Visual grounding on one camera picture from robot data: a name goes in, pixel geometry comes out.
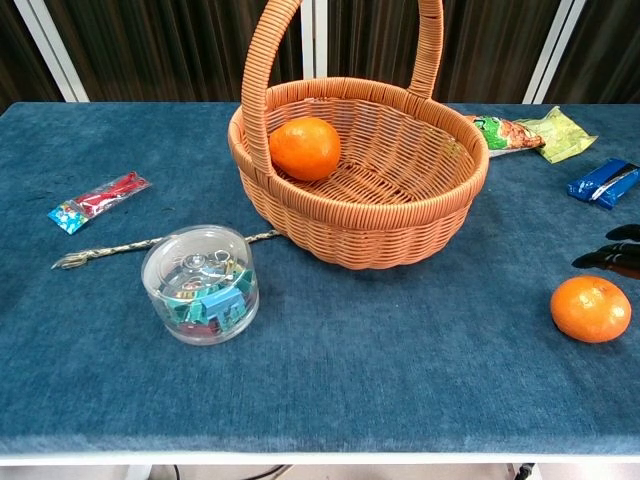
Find green and brown snack packet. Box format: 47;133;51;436
468;114;547;159

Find clear tub of binder clips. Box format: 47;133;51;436
140;224;261;347

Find blue snack packet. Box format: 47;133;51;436
566;157;640;211

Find light green snack packet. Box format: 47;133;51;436
514;105;599;165

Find blue tablecloth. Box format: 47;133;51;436
0;102;640;456

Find round flat orange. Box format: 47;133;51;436
550;275;633;345

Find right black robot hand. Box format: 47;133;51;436
571;223;640;280

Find orange wicker basket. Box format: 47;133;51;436
228;0;491;272

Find black cable under table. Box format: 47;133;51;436
172;464;286;480

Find red items in plastic bag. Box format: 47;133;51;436
47;171;152;236

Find large orange with stem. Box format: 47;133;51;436
268;116;342;182

